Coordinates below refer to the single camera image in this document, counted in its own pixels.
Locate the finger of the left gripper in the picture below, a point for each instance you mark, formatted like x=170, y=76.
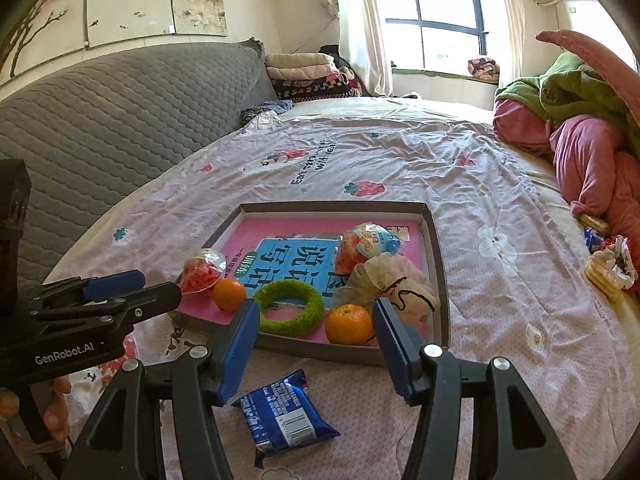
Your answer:
x=47, y=319
x=78, y=289

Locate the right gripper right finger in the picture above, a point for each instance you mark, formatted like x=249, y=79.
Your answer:
x=512, y=437

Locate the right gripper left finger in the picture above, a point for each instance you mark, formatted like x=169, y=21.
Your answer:
x=121, y=438

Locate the orange mandarin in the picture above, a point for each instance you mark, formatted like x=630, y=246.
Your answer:
x=349, y=324
x=228, y=294

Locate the blue snack packet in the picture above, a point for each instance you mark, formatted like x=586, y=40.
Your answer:
x=282, y=418

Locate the cream mesh pouch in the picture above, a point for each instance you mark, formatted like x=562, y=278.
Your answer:
x=395, y=278

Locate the person's left hand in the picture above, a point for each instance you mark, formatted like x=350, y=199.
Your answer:
x=55, y=418

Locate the red snack bag with bottle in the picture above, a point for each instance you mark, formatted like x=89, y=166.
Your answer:
x=202, y=271

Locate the grey quilted headboard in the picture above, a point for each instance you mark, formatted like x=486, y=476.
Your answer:
x=93, y=133

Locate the shallow brown cardboard box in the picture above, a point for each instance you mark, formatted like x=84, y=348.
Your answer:
x=265, y=242

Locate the snack wrappers pile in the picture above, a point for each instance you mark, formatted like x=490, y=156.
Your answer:
x=610, y=266

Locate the red and blue snack bag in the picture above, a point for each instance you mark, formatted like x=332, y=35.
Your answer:
x=362, y=243

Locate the dark folded cloth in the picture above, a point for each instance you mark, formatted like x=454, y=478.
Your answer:
x=278, y=107

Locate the pink quilt pile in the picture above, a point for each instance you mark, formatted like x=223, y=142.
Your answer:
x=596, y=174

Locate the stack of folded blankets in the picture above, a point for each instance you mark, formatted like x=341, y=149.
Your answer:
x=303, y=77

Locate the white curtain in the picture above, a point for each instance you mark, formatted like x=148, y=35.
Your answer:
x=361, y=43

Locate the green blanket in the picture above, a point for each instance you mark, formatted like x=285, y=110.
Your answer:
x=570, y=87

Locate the floral bag on windowsill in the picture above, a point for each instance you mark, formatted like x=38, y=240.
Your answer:
x=485, y=69

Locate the dusty pink cushion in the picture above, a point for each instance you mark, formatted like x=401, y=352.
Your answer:
x=624, y=81

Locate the floral wall painting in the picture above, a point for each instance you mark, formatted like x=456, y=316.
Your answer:
x=53, y=28

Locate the window with dark frame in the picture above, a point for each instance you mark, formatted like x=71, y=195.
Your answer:
x=440, y=36

